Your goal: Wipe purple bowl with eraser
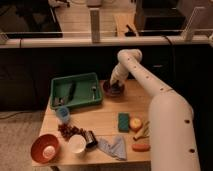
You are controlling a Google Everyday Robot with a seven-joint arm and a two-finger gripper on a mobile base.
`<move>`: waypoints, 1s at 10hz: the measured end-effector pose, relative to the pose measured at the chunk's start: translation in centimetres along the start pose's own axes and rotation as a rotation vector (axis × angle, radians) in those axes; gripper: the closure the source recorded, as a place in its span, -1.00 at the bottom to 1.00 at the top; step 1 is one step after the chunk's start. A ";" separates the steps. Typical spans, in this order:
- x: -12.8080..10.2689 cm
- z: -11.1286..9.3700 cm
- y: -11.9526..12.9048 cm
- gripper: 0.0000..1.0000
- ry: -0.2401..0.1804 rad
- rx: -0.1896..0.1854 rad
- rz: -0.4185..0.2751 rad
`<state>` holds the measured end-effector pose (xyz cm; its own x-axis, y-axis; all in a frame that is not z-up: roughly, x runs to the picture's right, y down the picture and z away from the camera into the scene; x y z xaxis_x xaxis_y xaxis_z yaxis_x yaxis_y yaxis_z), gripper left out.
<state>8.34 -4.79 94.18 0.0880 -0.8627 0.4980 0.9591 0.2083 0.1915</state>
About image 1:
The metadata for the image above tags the purple bowl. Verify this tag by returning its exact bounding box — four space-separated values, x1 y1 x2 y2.
103 80 125 97

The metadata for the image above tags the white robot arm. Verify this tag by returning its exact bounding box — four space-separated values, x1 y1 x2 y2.
110 49 201 171

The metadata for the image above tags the orange bowl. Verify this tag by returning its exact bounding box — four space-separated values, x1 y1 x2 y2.
31 134 60 164

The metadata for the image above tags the metal utensil in tray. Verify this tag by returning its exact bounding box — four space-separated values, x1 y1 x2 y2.
91 85 97 100

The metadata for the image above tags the green sponge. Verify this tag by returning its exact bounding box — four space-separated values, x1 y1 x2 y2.
118 113 129 132

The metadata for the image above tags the green plastic tray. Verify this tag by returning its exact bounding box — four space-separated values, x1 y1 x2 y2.
50 72 103 110

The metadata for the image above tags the yellow red apple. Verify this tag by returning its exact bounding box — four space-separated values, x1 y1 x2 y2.
129 117 143 132

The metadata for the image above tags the blue grey cloth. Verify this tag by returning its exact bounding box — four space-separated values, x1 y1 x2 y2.
98 135 127 161

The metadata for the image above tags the blue plastic cup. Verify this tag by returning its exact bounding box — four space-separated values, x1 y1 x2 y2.
56 106 70 123

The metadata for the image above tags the dark brush in tray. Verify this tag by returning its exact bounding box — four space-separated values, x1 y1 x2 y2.
53 82 76 107

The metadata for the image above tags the black metal can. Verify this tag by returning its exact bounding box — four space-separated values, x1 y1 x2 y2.
85 131 98 148

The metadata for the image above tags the orange carrot toy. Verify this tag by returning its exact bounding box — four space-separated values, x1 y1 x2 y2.
132 144 150 152

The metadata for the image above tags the bunch of red grapes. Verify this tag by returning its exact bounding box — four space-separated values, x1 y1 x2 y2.
58 124 85 141

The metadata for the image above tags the white cup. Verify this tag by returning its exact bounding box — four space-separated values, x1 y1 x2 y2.
68 135 86 155

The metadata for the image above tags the white egg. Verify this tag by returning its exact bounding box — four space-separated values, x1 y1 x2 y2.
43 146 56 159

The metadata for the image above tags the white horizontal rail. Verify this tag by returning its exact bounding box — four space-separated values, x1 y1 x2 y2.
0 35 213 49

